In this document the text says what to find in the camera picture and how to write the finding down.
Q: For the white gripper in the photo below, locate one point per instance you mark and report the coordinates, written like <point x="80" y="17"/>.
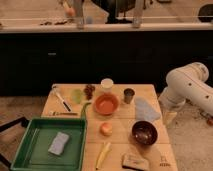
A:
<point x="168" y="116"/>

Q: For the light blue towel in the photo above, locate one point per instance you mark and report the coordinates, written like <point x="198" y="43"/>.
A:
<point x="144" y="111"/>

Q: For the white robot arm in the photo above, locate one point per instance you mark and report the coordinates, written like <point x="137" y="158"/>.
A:
<point x="186" y="83"/>

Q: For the dark purple bowl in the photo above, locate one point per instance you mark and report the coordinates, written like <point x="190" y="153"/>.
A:
<point x="144" y="133"/>

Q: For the orange bowl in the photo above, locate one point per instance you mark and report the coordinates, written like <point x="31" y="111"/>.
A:
<point x="106" y="104"/>

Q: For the metal cup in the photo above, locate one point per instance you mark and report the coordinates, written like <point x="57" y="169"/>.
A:
<point x="128" y="95"/>

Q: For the brown scrub brush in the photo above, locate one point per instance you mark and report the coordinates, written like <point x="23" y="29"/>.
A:
<point x="135" y="162"/>

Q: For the orange peach fruit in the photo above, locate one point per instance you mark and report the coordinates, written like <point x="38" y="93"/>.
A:
<point x="106" y="129"/>

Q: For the white plastic cup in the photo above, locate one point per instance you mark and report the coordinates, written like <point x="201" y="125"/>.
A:
<point x="107" y="84"/>

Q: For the yellow corn cob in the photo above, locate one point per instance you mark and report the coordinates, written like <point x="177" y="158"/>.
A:
<point x="104" y="151"/>

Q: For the bunch of dark grapes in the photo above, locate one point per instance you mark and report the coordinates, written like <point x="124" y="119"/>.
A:
<point x="88" y="90"/>

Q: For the green pear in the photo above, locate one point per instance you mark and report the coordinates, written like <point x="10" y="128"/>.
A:
<point x="77" y="96"/>

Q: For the grey sponge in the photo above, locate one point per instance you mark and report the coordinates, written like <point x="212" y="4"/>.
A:
<point x="58" y="143"/>

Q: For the green plastic tray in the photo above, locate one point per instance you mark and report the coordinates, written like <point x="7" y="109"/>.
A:
<point x="33" y="152"/>

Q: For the black handled knife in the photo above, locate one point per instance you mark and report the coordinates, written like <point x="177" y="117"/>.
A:
<point x="55" y="90"/>

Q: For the wooden handled utensil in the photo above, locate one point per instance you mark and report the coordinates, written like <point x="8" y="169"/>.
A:
<point x="54" y="113"/>

